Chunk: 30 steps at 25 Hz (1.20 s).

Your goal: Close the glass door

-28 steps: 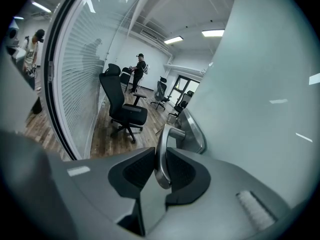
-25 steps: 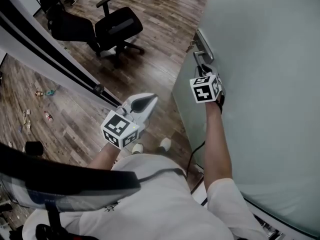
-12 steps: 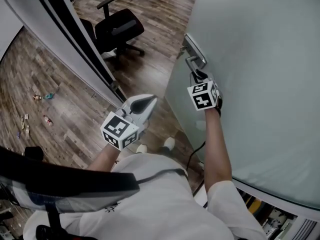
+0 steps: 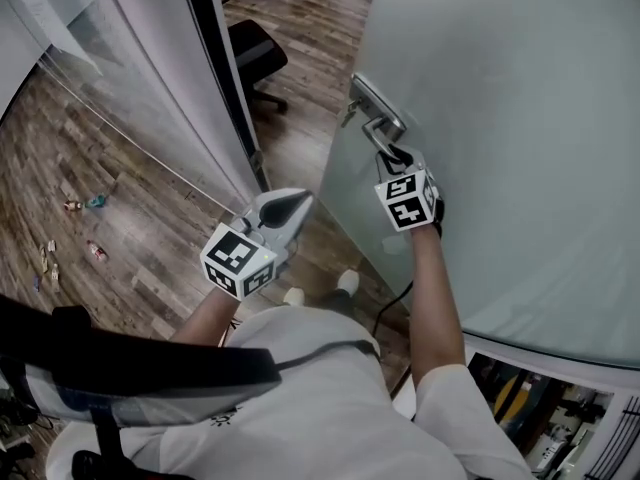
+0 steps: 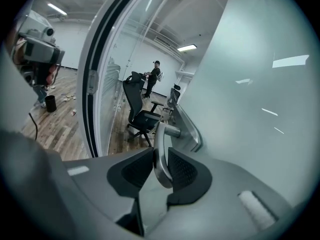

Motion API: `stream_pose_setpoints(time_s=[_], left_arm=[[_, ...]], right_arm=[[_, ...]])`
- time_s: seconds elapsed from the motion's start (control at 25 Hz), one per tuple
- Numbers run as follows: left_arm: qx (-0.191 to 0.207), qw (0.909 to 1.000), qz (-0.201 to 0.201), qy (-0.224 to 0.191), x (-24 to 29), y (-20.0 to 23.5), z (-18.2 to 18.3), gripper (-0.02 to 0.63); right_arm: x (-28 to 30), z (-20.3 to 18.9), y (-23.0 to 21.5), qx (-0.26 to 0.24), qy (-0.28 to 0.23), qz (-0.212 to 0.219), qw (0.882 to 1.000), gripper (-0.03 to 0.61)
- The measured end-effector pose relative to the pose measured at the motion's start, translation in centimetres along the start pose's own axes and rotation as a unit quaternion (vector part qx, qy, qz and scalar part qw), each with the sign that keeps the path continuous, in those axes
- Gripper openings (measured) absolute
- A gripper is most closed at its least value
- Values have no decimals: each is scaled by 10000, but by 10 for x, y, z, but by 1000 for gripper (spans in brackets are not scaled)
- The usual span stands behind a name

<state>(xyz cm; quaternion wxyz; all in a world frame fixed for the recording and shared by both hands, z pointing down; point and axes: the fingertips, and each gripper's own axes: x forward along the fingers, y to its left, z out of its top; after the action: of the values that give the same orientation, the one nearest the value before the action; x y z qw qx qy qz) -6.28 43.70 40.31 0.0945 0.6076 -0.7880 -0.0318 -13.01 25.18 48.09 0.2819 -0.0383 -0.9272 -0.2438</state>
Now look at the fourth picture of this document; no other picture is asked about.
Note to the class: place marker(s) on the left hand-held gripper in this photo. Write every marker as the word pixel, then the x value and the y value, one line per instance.
pixel 240 260

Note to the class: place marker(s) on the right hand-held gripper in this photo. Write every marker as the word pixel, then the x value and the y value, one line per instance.
pixel 407 200

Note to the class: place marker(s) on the frosted glass door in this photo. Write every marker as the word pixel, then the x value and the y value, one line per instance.
pixel 505 158

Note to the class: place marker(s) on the person's left forearm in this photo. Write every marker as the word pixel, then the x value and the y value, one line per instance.
pixel 210 318

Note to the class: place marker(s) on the person's right forearm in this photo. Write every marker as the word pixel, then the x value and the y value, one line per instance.
pixel 435 308

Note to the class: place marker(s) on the keys in door lock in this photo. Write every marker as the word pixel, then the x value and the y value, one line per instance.
pixel 349 112

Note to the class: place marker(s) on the person's left white shoe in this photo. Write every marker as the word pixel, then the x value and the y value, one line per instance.
pixel 294 296

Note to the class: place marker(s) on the person's white shoe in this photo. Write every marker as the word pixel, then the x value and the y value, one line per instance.
pixel 294 296
pixel 349 281

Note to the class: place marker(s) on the person's right white shoe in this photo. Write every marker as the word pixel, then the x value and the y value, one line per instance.
pixel 349 281

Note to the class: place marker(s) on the black office chair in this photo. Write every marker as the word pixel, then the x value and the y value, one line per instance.
pixel 257 53

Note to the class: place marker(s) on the small red bottle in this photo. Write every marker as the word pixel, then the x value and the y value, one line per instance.
pixel 97 250

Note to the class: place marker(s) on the small teal and red toy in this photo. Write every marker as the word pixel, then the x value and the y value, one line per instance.
pixel 90 203

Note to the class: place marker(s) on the person's white shirt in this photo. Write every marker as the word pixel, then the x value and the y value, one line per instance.
pixel 325 408

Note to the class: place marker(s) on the small white figurine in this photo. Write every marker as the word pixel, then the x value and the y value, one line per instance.
pixel 44 258
pixel 54 273

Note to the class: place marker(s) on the black door frame post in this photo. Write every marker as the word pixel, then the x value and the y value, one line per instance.
pixel 225 73

